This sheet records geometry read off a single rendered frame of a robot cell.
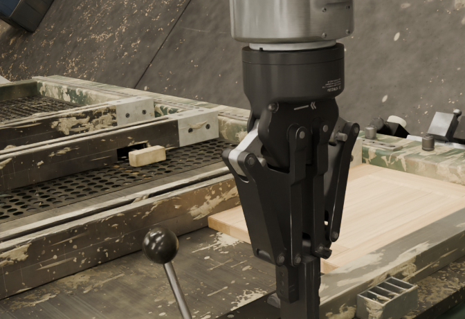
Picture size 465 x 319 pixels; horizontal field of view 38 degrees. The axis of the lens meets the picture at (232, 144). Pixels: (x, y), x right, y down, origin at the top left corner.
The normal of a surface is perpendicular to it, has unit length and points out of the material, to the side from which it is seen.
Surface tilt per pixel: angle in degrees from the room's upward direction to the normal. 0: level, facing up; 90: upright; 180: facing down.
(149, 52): 0
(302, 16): 63
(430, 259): 90
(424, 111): 0
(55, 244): 90
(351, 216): 51
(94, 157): 90
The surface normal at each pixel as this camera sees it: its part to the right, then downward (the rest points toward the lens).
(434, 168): -0.76, 0.20
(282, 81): -0.29, 0.25
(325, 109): 0.65, 0.16
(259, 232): -0.73, 0.42
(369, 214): -0.05, -0.97
